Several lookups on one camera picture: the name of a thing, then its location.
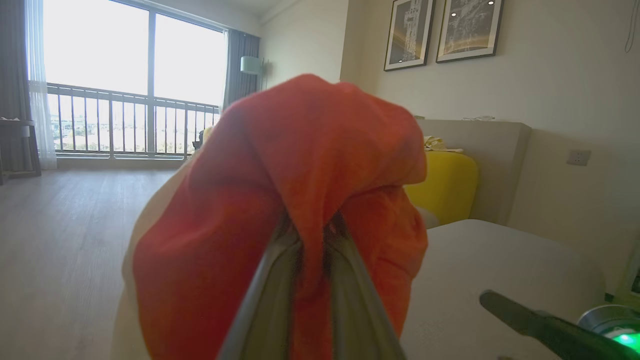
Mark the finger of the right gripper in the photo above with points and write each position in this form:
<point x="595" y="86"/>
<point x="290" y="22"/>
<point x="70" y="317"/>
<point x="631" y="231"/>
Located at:
<point x="540" y="322"/>

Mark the yellow chair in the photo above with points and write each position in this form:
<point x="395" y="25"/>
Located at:
<point x="450" y="185"/>

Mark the grey sofa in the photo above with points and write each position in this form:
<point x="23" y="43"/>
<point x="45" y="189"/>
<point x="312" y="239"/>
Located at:
<point x="490" y="270"/>

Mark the pale yellow cloth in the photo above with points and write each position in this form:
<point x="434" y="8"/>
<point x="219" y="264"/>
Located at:
<point x="437" y="145"/>

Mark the floor lamp with pale shade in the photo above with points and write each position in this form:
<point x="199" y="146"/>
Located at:
<point x="250" y="65"/>

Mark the narrow framed wall picture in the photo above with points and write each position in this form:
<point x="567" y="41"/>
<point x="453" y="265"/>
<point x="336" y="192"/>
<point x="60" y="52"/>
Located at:
<point x="409" y="32"/>

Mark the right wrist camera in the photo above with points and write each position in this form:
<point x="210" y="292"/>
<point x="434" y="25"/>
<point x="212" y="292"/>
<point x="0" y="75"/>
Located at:
<point x="612" y="320"/>

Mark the dark wooden side table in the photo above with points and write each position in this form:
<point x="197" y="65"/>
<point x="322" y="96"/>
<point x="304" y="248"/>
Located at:
<point x="20" y="145"/>

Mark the sheer white curtain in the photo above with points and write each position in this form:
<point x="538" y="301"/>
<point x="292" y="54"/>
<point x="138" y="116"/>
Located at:
<point x="40" y="100"/>

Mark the grey window frame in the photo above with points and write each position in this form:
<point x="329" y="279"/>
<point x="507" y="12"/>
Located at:
<point x="151" y="75"/>

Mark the balcony railing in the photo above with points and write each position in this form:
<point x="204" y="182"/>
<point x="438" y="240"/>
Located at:
<point x="125" y="120"/>

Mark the red garment with white stripes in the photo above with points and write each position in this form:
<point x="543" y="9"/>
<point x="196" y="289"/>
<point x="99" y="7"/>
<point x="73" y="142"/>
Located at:
<point x="310" y="150"/>

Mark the wide framed wall picture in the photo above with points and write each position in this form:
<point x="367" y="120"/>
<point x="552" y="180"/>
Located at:
<point x="469" y="27"/>

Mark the white wall socket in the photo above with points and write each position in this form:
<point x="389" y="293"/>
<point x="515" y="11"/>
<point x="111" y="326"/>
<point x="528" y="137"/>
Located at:
<point x="578" y="157"/>

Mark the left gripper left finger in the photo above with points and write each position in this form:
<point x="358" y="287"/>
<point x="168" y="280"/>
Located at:
<point x="270" y="310"/>

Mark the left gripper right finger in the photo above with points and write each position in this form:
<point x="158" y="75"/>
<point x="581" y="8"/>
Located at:
<point x="355" y="310"/>

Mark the grey curtain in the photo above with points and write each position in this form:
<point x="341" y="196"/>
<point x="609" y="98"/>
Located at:
<point x="241" y="70"/>

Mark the beige headboard cabinet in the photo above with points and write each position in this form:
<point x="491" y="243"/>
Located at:
<point x="492" y="165"/>

